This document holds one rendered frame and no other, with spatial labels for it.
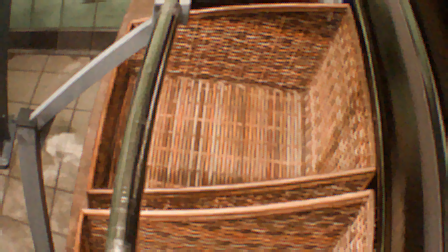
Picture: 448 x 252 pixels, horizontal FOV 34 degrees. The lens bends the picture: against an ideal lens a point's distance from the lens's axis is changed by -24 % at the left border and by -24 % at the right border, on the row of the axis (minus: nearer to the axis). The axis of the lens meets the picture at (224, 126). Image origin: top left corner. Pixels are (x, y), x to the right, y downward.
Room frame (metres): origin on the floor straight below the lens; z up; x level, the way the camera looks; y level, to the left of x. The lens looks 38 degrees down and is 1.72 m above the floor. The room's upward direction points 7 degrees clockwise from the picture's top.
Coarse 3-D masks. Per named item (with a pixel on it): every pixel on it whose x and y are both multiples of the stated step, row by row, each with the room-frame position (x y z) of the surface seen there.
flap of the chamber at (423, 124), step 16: (432, 0) 0.65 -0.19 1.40; (400, 16) 0.58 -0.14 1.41; (432, 16) 0.61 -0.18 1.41; (400, 32) 0.57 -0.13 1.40; (432, 32) 0.57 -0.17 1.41; (400, 48) 0.56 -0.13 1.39; (416, 64) 0.50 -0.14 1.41; (416, 80) 0.49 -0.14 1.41; (416, 96) 0.48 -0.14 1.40; (416, 112) 0.46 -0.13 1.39; (432, 144) 0.41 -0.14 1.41; (432, 160) 0.39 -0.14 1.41; (432, 176) 0.38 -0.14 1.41; (432, 192) 0.36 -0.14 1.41; (432, 208) 0.35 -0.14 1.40; (432, 224) 0.33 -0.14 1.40; (432, 240) 0.32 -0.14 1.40
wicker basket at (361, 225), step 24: (360, 192) 1.00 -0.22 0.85; (96, 216) 0.99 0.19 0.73; (144, 216) 0.99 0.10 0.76; (168, 216) 0.99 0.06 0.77; (192, 216) 0.99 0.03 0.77; (216, 216) 0.99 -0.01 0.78; (240, 216) 0.99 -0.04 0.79; (264, 216) 0.99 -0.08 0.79; (288, 216) 1.00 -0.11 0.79; (312, 216) 0.99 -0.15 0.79; (336, 216) 1.00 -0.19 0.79; (360, 216) 0.97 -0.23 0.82; (96, 240) 0.99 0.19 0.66; (144, 240) 0.99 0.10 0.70; (168, 240) 0.99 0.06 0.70; (192, 240) 0.99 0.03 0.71; (216, 240) 0.99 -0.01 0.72; (240, 240) 0.99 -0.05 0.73; (264, 240) 0.99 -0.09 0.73; (288, 240) 0.99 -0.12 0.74; (312, 240) 0.99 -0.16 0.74; (336, 240) 0.99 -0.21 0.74; (360, 240) 0.91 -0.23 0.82
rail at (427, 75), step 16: (400, 0) 0.59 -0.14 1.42; (416, 0) 0.58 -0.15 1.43; (416, 16) 0.55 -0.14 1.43; (416, 32) 0.52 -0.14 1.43; (416, 48) 0.51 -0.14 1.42; (432, 48) 0.50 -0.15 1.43; (432, 64) 0.47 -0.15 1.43; (432, 80) 0.45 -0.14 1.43; (432, 96) 0.44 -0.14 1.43; (432, 112) 0.43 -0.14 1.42; (432, 128) 0.42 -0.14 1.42
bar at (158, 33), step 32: (160, 0) 0.94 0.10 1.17; (160, 32) 0.85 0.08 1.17; (96, 64) 0.94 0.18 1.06; (160, 64) 0.79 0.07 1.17; (64, 96) 0.93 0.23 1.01; (160, 96) 0.75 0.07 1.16; (32, 128) 0.92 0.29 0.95; (128, 128) 0.68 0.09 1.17; (32, 160) 0.92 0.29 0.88; (128, 160) 0.63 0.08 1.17; (32, 192) 0.92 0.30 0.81; (128, 192) 0.59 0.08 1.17; (32, 224) 0.92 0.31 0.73; (128, 224) 0.54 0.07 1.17
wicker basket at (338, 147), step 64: (128, 64) 1.58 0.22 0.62; (192, 64) 1.59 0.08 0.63; (256, 64) 1.59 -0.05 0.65; (320, 64) 1.59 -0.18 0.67; (192, 128) 1.43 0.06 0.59; (256, 128) 1.46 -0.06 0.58; (320, 128) 1.41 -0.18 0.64; (192, 192) 1.05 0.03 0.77; (256, 192) 1.05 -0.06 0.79; (320, 192) 1.05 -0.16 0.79
